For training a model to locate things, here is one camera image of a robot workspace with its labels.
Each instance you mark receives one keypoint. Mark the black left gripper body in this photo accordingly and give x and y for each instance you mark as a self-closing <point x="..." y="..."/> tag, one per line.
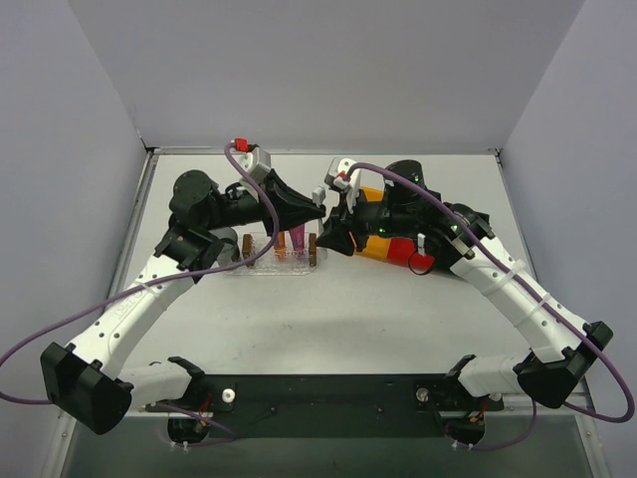
<point x="272" y="202"/>

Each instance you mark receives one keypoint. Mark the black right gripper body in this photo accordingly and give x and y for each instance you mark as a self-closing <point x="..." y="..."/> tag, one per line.
<point x="345" y="222"/>

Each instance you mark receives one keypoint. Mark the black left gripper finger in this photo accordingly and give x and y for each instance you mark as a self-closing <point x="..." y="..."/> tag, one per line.
<point x="282" y="194"/>
<point x="293" y="213"/>

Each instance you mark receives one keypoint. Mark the pink toothpaste tube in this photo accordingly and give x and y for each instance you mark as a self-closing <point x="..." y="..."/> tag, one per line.
<point x="298" y="236"/>

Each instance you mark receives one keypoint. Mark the orange toothpaste tube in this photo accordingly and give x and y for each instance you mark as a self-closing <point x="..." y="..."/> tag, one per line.
<point x="281" y="251"/>

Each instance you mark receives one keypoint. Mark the clear textured acrylic tray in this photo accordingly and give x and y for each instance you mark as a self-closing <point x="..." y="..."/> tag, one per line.
<point x="269" y="265"/>

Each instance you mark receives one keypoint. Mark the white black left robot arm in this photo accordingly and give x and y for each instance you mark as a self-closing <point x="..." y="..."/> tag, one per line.
<point x="83" y="378"/>

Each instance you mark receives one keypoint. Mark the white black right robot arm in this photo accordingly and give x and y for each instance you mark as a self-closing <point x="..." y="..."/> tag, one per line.
<point x="461" y="240"/>

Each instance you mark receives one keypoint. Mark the brown wooden tray end block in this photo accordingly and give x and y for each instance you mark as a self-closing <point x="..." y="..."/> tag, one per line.
<point x="248" y="246"/>

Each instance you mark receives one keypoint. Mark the red plastic bin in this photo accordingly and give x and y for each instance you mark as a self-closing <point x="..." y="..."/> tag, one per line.
<point x="402" y="252"/>

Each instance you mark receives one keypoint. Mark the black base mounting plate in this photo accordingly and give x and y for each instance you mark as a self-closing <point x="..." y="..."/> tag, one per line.
<point x="321" y="406"/>

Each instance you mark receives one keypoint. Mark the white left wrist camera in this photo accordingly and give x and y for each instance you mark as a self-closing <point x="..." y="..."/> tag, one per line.
<point x="253" y="160"/>

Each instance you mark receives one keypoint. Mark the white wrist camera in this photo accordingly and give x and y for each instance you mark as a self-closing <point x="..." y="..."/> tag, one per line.
<point x="253" y="160"/>
<point x="343" y="176"/>

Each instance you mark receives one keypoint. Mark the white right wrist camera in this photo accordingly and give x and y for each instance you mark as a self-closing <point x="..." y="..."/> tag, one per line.
<point x="343" y="176"/>

